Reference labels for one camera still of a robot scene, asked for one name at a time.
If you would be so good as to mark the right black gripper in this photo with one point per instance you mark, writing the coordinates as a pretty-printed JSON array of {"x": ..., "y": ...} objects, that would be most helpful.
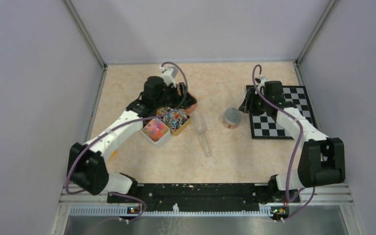
[{"x": 247, "y": 106}]

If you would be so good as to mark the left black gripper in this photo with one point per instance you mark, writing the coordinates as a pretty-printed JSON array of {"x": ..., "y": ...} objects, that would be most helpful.
[{"x": 178, "y": 98}]

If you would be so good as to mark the silver round lid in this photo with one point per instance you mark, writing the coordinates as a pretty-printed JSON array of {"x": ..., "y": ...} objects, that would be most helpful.
[{"x": 232, "y": 116}]

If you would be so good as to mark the clear glass jar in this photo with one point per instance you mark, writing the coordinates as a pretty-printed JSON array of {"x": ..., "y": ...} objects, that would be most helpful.
[{"x": 229, "y": 126}]

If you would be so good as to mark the clear plastic scoop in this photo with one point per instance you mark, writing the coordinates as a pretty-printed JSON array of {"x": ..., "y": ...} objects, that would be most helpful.
[{"x": 200, "y": 128}]

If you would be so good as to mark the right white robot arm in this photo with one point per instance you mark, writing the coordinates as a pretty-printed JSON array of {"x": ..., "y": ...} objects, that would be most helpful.
[{"x": 322, "y": 160}]

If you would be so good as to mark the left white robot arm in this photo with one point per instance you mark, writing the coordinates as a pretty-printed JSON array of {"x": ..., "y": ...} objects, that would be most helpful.
[{"x": 87, "y": 162}]

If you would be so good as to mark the gold lollipop tin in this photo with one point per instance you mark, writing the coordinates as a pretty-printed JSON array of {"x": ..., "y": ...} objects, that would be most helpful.
[{"x": 176, "y": 121}]

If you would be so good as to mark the pink candy tin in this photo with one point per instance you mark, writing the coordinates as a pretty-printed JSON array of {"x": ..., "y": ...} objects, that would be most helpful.
[{"x": 190, "y": 103}]

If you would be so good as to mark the white star candy tin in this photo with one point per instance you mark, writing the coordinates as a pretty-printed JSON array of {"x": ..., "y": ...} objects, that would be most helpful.
[{"x": 156, "y": 132}]

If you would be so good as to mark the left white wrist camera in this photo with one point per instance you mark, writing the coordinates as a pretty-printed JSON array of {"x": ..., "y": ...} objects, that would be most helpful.
[{"x": 168, "y": 75}]

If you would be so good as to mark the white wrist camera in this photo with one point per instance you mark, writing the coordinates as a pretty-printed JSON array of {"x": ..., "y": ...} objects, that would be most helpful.
[
  {"x": 260, "y": 81},
  {"x": 168, "y": 75}
]

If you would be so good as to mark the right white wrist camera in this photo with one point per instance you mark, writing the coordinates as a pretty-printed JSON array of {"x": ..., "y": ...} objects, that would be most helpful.
[{"x": 260, "y": 81}]

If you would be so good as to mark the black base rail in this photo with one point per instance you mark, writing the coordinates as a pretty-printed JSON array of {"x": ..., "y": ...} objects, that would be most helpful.
[{"x": 211, "y": 197}]

